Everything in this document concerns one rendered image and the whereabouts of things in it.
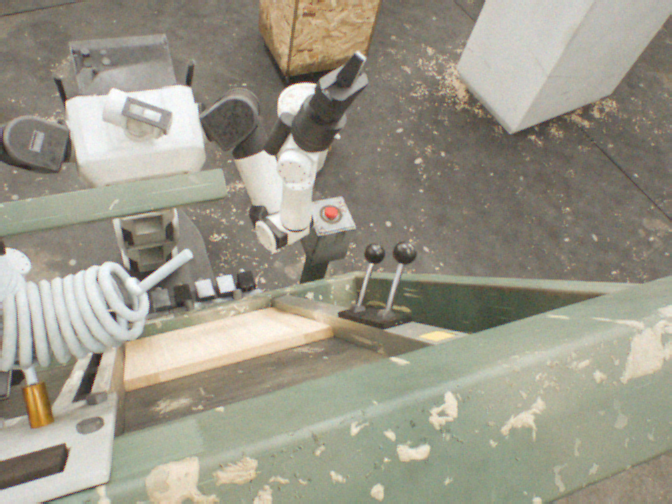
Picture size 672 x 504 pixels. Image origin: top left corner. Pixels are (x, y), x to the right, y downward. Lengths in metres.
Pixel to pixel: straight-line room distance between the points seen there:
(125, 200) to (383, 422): 0.21
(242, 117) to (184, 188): 0.92
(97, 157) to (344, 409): 1.00
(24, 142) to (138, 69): 0.27
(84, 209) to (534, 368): 0.30
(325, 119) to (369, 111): 2.32
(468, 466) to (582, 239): 2.97
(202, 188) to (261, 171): 0.95
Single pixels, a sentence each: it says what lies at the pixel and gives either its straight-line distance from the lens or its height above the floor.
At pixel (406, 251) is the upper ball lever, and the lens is 0.90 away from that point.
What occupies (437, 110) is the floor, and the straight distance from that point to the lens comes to 3.55.
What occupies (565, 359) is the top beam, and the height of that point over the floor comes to 1.95.
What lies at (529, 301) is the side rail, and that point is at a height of 1.53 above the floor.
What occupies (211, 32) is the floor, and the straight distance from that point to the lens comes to 3.72.
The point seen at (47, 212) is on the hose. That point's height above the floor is 1.96.
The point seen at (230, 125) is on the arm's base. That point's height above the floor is 1.33.
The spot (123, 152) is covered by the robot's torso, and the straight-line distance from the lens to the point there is 1.28.
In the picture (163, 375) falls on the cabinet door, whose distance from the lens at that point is 1.05.
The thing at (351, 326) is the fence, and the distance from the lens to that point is 0.99.
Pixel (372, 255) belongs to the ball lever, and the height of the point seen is 1.45.
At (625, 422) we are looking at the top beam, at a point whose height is 1.92.
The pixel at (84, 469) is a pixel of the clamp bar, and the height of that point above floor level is 1.94.
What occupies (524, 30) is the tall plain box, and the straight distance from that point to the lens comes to 3.36.
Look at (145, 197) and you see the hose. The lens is 0.39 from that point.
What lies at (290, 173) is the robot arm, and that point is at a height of 1.39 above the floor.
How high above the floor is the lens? 2.28
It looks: 56 degrees down
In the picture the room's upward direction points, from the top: 18 degrees clockwise
